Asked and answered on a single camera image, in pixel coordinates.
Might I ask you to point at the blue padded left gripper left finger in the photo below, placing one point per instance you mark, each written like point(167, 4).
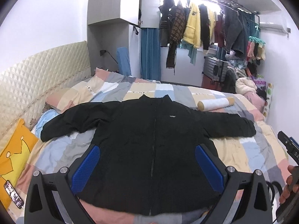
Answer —
point(82, 168)

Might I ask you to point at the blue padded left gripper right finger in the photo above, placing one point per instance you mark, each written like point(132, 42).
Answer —
point(212, 167)

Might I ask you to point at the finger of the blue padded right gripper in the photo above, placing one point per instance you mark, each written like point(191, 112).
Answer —
point(294, 142)

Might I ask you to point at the black puffer jacket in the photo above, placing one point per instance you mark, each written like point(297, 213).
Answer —
point(147, 147)

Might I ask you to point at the person's right hand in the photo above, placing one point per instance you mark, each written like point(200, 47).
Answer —
point(286, 192)

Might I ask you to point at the pastel patchwork quilt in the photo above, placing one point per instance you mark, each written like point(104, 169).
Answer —
point(261, 151)

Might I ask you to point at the polka dot pillow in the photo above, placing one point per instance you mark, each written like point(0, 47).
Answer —
point(269, 92)

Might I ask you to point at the light blue pillow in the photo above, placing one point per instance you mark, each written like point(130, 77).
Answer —
point(46, 117)

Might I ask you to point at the white and tan bolster pillow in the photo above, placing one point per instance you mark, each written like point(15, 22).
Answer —
point(213, 104)

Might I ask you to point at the orange crown cushion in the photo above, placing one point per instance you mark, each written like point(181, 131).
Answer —
point(14, 157)

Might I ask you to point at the black smartphone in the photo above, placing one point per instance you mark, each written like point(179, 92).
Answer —
point(15, 198)

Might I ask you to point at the cream quilted headboard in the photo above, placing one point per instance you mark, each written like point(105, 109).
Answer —
point(25, 86)

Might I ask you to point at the green sock hanger rack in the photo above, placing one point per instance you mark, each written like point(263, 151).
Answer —
point(256, 48)

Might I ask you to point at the grey suitcase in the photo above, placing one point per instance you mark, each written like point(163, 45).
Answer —
point(215, 69)

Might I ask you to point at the white air conditioner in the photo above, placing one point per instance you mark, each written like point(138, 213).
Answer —
point(274, 26)

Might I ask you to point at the blue curtain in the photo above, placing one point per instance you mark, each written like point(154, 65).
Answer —
point(150, 54)

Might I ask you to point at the dark grey hanging jacket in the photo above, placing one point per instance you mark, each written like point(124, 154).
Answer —
point(234, 32)

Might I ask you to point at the yellow hanging jacket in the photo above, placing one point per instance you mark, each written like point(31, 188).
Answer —
point(192, 33)

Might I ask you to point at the black hanging vest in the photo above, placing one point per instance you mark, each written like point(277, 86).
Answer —
point(167, 11)

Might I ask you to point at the grey wall cabinet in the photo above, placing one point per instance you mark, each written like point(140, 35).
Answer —
point(108, 26)

